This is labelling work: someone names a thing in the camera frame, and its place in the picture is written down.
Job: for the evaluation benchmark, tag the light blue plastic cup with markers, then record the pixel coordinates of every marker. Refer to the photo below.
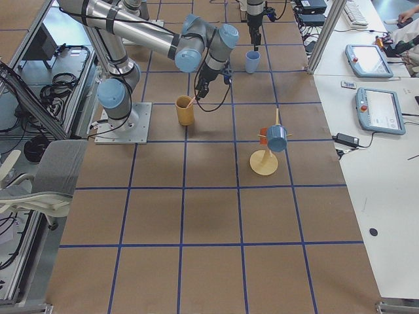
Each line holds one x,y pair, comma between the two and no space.
252,61

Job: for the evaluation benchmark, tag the bamboo chopstick holder cup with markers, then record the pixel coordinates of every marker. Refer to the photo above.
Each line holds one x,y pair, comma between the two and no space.
185,115

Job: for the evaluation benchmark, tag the small label card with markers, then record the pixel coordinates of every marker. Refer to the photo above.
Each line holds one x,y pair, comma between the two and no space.
348,85

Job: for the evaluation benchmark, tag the aluminium frame post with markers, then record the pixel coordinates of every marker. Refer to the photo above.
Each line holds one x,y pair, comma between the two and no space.
334,13

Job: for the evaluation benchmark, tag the dark blue hanging cup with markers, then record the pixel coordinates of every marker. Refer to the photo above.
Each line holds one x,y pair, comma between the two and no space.
276,137

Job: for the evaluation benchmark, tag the near teach pendant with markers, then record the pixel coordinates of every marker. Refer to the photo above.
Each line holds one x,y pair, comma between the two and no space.
379,111

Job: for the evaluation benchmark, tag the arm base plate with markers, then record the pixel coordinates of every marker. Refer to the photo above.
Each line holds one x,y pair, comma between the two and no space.
134,130

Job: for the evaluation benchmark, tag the person's hand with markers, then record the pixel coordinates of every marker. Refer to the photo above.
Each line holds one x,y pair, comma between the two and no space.
404,16

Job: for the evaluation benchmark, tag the wooden cup tree stand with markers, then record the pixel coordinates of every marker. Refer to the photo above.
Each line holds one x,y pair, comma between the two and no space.
264,162

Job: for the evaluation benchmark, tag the pink chopstick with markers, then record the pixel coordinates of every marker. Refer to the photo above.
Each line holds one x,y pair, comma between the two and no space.
191,102

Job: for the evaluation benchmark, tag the black computer box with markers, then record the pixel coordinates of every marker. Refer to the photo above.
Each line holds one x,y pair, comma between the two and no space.
310,12

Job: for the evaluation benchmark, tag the black power adapter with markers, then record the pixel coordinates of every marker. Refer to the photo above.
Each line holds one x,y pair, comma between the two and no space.
346,140

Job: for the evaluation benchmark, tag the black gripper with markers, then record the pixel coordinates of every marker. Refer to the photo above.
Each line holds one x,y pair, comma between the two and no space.
207,74
253,19

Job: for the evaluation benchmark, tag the grey office chair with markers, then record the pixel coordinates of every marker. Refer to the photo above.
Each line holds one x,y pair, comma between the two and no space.
50,190

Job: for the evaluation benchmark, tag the teach pendant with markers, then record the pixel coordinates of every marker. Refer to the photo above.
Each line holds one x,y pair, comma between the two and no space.
367,61
379,111

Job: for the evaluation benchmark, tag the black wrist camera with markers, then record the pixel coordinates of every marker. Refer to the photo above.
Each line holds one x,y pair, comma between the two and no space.
270,12
227,74

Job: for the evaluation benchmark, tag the white keyboard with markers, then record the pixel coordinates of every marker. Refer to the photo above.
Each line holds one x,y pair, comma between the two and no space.
353,16

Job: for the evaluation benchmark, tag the far teach pendant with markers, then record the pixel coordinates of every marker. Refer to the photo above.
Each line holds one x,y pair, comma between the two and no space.
367,61

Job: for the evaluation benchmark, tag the black monitor on floor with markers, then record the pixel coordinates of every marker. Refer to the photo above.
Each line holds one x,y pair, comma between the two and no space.
42,48

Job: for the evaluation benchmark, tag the black round cap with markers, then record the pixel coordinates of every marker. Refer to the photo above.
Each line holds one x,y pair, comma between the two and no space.
373,231

